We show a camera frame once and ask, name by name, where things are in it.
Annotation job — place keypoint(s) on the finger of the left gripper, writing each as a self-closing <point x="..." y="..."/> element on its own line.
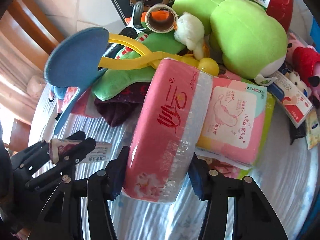
<point x="35" y="155"/>
<point x="73" y="154"/>

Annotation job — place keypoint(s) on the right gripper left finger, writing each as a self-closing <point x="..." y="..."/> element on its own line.
<point x="102" y="186"/>

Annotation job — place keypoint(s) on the small white tube box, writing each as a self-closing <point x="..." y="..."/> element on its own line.
<point x="58" y="150"/>

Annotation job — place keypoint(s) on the pink tissue pack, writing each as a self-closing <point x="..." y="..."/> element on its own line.
<point x="167" y="131"/>

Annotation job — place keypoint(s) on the pink green wet wipes pack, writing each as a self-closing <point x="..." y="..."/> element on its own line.
<point x="236" y="124"/>

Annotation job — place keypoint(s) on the white blue toothpaste box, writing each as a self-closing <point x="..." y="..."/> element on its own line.
<point x="294" y="102"/>

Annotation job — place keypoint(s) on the white duck plush yellow scarf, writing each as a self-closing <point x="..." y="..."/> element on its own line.
<point x="189" y="31"/>

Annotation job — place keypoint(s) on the pink pig plush blue shirt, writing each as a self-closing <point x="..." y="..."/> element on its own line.
<point x="63" y="95"/>

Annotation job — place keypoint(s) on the dark maroon cloth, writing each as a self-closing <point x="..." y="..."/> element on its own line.
<point x="116" y="110"/>

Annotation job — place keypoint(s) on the black folded umbrella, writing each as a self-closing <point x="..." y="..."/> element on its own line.
<point x="112" y="49"/>

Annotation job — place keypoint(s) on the green crocodile plush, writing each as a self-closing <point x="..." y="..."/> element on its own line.
<point x="115" y="81"/>

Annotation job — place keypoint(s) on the small white bear plush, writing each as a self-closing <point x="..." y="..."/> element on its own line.
<point x="294" y="77"/>

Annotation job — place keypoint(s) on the yellow plastic snowball tongs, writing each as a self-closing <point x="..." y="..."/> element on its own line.
<point x="149" y="58"/>

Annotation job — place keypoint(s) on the white lint roller refill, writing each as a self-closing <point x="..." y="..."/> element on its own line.
<point x="161" y="19"/>

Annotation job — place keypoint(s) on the pink pig plush red dress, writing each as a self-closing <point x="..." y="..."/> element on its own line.
<point x="305" y="61"/>

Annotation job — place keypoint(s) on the large green frog plush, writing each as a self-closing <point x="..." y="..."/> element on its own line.
<point x="251" y="42"/>

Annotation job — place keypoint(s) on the black strap pouch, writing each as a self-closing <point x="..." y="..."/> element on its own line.
<point x="296" y="133"/>

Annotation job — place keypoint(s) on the wooden door frame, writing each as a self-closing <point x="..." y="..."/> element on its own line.
<point x="27" y="39"/>

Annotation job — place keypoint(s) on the metal black handled tool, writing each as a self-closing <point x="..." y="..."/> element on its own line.
<point x="135" y="24"/>

